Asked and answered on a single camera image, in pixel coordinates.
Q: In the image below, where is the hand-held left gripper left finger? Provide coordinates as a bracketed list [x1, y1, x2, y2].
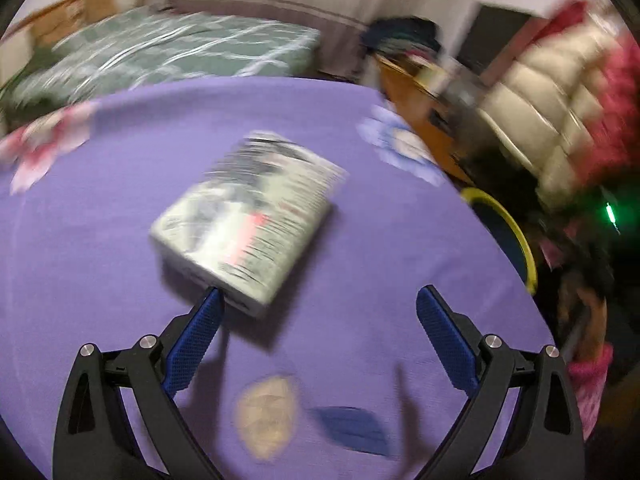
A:
[52, 286, 226, 480]

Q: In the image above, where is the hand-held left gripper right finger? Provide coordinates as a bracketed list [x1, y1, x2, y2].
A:
[416, 285, 586, 480]

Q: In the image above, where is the yellow-rimmed trash bin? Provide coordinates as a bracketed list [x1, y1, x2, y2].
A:
[460, 187, 538, 293]

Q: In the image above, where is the green and white carton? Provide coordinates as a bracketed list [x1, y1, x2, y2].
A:
[150, 131, 349, 318]

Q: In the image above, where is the person's right forearm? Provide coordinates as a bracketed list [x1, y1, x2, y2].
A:
[560, 285, 616, 441]

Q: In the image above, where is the purple floral tablecloth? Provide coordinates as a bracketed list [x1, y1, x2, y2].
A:
[0, 76, 566, 480]

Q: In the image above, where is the cream puffer jacket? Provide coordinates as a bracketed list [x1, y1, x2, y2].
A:
[475, 35, 613, 211]

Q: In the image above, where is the red puffer coat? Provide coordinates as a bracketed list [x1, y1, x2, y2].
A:
[580, 0, 640, 186]

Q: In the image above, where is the wooden sideboard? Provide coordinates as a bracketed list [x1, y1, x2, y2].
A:
[375, 55, 476, 186]

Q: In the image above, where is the black television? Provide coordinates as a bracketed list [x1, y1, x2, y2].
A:
[457, 2, 533, 86]

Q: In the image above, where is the pile of clothes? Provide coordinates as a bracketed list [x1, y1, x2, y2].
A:
[362, 17, 443, 61]

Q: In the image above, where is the bed with green quilt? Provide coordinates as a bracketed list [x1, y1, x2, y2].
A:
[10, 7, 321, 108]

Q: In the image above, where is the wooden bed headboard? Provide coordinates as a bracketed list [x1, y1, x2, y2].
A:
[0, 0, 151, 43]

